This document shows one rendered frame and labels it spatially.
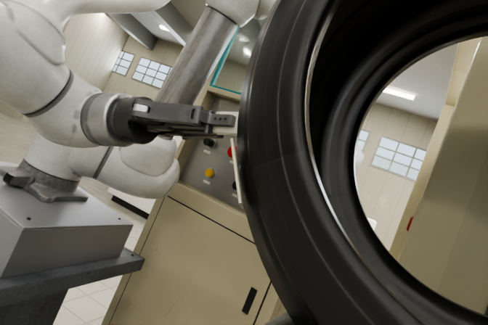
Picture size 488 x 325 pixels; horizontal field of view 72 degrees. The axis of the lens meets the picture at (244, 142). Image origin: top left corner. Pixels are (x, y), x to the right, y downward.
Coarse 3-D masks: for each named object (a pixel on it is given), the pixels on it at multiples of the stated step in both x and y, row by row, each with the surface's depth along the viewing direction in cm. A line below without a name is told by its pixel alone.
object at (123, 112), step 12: (132, 96) 53; (144, 96) 53; (120, 108) 51; (132, 108) 50; (120, 120) 50; (132, 120) 50; (144, 120) 48; (120, 132) 51; (132, 132) 50; (144, 132) 52; (156, 132) 55
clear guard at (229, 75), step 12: (252, 24) 127; (240, 36) 128; (252, 36) 125; (228, 48) 128; (240, 48) 126; (252, 48) 124; (228, 60) 127; (240, 60) 125; (216, 72) 127; (228, 72) 126; (240, 72) 123; (216, 84) 127; (228, 84) 124; (240, 84) 122
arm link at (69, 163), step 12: (36, 132) 90; (36, 144) 87; (48, 144) 87; (36, 156) 87; (48, 156) 87; (60, 156) 87; (72, 156) 88; (84, 156) 89; (96, 156) 90; (36, 168) 87; (48, 168) 87; (60, 168) 88; (72, 168) 89; (84, 168) 90; (96, 168) 91; (72, 180) 92
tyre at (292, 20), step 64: (320, 0) 30; (384, 0) 50; (448, 0) 51; (256, 64) 33; (320, 64) 50; (384, 64) 54; (256, 128) 30; (320, 128) 54; (256, 192) 29; (320, 192) 26; (320, 256) 25; (384, 256) 47; (320, 320) 24; (384, 320) 22; (448, 320) 42
